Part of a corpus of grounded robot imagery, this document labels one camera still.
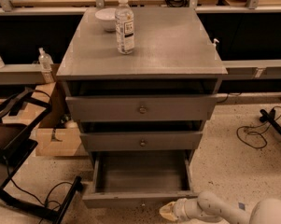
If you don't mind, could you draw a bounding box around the grey bottom drawer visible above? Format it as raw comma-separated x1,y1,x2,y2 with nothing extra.
82,150,196,208

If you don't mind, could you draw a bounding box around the small white pump bottle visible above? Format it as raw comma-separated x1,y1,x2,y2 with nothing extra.
213,38,219,49

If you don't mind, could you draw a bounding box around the grey middle drawer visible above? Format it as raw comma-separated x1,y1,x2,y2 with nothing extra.
80,132,203,151

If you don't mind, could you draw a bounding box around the black floor cable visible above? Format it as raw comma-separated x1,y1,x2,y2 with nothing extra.
235,105,281,150

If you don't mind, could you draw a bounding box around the black cart cable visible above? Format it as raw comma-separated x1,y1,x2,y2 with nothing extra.
4,159,82,224

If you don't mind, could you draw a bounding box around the black stand base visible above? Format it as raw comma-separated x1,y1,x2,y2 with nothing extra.
260,109,281,135

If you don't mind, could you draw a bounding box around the black metal cart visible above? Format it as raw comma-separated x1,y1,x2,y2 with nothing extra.
0,87,83,224

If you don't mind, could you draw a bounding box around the grey top drawer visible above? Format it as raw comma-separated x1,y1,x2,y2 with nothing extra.
66,95,216,122

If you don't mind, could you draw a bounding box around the clear plastic water bottle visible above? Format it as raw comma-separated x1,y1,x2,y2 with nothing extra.
115,0,134,54

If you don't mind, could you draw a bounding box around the clear pump dispenser bottle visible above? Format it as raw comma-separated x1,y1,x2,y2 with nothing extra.
38,48,53,70

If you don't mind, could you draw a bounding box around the grey drawer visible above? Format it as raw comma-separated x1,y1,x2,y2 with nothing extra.
80,132,203,151
82,150,196,208
66,95,216,122

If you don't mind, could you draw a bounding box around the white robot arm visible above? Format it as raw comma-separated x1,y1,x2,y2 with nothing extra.
159,191,281,224

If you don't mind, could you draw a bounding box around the white ceramic bowl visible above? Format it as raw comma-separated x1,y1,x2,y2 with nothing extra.
95,8,116,32

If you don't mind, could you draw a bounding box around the grey wooden drawer cabinet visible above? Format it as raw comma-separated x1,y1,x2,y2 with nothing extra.
56,6,229,170

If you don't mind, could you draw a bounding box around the cardboard box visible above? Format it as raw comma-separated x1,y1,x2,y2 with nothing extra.
21,63,89,158

